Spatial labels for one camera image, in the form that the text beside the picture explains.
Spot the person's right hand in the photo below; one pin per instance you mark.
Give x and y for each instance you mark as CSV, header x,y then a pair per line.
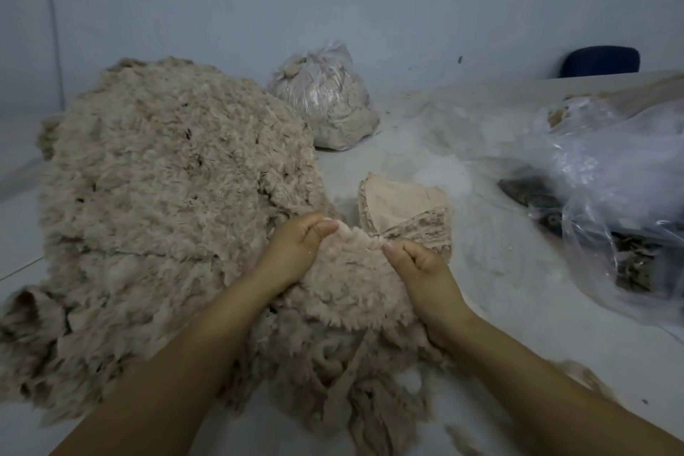
x,y
430,290

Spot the person's left hand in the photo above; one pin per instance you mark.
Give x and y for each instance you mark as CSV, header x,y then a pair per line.
x,y
286,253

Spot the stack of sorted beige pieces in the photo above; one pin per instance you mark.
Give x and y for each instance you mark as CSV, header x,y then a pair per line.
x,y
406,207

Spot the large pile beige fabric scraps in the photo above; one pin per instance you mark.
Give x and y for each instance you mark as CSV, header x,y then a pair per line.
x,y
171,204

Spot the beige scrap strips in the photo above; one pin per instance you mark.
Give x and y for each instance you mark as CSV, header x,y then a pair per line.
x,y
342,386

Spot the person's left forearm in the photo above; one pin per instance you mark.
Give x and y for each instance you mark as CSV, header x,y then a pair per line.
x,y
155,386

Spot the person's right forearm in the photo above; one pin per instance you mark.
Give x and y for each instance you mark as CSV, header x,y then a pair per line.
x,y
566,402

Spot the beige fur pile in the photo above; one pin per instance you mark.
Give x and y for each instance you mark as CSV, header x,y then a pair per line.
x,y
615,98

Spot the clear bag of beige scraps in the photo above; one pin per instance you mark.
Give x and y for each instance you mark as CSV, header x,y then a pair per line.
x,y
326,98

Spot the large clear plastic bag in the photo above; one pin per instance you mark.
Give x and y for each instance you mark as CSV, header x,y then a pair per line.
x,y
625,178

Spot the blue chair back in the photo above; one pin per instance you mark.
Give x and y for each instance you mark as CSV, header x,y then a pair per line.
x,y
600,61

